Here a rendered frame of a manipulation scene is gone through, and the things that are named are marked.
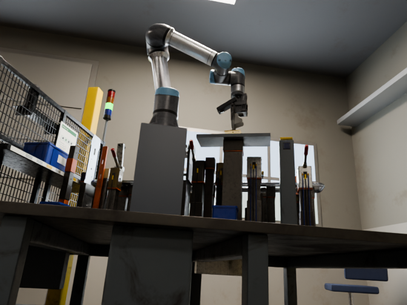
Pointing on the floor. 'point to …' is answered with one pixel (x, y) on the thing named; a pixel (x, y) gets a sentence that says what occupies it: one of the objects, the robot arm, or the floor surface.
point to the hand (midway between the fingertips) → (232, 129)
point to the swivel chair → (364, 274)
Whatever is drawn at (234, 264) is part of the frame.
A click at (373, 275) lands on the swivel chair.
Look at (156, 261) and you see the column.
